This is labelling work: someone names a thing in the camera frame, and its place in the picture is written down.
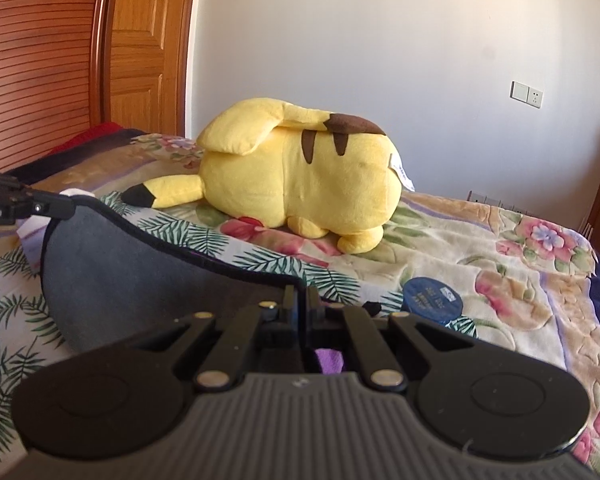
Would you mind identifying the grey towel with dark edge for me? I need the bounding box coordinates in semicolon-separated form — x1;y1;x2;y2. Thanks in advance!
19;188;348;376

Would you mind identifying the floral printed blanket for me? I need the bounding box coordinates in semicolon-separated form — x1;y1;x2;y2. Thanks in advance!
0;131;600;480

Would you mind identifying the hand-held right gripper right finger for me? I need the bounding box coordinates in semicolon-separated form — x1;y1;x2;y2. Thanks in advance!
305;285;477;395

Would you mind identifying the red cloth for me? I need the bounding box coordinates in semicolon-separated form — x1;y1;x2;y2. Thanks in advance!
47;121;126;157

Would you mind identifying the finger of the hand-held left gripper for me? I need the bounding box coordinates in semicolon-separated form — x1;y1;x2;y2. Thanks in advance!
26;188;77;221

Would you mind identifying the yellow plush toy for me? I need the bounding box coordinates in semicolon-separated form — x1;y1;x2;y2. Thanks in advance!
121;97;415;255

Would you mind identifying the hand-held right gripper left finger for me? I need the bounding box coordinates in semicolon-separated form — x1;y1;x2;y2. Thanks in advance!
130;284;302;394

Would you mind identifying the white wall socket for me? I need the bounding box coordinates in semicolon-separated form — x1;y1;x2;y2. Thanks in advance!
510;80;545;109

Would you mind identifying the slatted wooden wardrobe door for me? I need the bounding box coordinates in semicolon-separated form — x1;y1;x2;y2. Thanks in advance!
0;0;112;173

